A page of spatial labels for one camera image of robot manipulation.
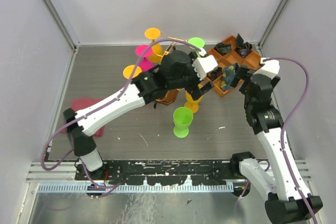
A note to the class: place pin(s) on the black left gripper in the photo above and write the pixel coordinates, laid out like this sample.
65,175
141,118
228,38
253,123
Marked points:
199,89

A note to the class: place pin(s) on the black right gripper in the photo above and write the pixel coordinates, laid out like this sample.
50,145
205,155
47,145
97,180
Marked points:
243,73

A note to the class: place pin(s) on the green wine glass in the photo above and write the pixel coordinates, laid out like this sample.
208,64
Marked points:
182,118
197,41

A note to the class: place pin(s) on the pink plastic wine glass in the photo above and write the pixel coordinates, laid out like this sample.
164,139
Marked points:
145,64

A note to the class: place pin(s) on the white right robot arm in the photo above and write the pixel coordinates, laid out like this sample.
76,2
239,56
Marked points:
287,197

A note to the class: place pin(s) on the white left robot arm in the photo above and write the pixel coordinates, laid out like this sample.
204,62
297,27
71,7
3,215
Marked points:
140,91

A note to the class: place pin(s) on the blue yellow patterned cloth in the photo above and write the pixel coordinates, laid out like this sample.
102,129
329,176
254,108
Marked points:
228,76

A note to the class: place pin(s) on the black rolled belt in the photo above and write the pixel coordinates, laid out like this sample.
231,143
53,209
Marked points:
215,73

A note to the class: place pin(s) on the orange wooden divided tray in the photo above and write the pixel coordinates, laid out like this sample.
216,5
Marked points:
251,61

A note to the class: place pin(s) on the dark blue folded cloth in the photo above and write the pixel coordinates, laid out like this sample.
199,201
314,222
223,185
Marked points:
243,48

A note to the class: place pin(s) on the dark green patterned cloth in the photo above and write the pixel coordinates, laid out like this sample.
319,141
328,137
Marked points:
223,48

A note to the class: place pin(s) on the red folded cloth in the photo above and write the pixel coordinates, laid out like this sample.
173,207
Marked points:
79,104

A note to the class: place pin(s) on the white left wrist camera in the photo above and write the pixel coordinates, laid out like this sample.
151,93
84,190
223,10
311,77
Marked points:
204,65

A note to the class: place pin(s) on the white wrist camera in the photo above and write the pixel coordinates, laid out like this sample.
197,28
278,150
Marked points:
269,67
204,65

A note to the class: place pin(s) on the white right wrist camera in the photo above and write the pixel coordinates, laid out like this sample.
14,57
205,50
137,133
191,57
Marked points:
269,67

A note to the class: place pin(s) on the gold wire wine glass rack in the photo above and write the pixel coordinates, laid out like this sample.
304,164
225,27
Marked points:
156,57

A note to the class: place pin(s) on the black mounting rail base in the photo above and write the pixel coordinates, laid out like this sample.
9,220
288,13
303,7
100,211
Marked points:
167,172

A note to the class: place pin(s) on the grey slotted cable duct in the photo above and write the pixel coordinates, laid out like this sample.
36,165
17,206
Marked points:
87,188

